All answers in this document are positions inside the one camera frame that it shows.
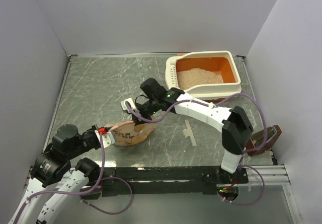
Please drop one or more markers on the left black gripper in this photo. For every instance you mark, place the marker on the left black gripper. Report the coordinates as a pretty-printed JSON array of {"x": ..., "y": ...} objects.
[{"x": 93, "y": 128}]

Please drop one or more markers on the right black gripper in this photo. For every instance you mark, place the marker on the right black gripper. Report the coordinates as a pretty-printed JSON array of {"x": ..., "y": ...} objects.
[{"x": 137, "y": 120}]

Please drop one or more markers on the pink cat litter bag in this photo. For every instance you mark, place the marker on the pink cat litter bag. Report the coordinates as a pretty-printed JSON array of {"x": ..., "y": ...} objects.
[{"x": 129, "y": 134}]

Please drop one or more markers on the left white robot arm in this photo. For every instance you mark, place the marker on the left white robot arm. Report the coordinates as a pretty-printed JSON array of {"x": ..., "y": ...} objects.
[{"x": 41, "y": 200}]

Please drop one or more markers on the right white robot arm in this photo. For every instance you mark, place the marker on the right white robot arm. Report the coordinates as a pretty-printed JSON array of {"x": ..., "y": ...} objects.
[{"x": 232, "y": 123}]

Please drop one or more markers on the cream orange litter box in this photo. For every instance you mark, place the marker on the cream orange litter box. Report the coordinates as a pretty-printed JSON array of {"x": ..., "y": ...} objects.
[{"x": 206, "y": 75}]

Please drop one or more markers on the clear plastic bag clip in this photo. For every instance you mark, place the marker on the clear plastic bag clip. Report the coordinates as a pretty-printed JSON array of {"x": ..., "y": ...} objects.
[{"x": 188, "y": 133}]

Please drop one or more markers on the brown dustpan brush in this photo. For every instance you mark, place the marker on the brown dustpan brush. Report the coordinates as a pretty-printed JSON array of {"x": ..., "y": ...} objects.
[{"x": 273, "y": 133}]

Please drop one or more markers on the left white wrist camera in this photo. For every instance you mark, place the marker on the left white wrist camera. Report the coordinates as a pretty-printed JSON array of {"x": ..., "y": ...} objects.
[{"x": 106, "y": 137}]

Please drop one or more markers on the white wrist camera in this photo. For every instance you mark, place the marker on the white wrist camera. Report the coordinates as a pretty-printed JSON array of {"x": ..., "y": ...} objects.
[
  {"x": 128, "y": 106},
  {"x": 106, "y": 137}
]

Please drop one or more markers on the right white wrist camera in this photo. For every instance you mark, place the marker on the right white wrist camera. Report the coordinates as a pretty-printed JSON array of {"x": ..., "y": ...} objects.
[{"x": 128, "y": 106}]

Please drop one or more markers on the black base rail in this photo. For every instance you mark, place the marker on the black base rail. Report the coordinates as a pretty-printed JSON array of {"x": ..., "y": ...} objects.
[{"x": 168, "y": 180}]

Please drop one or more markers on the aluminium frame rail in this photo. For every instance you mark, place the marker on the aluminium frame rail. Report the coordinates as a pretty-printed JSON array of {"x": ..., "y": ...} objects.
[{"x": 272, "y": 175}]

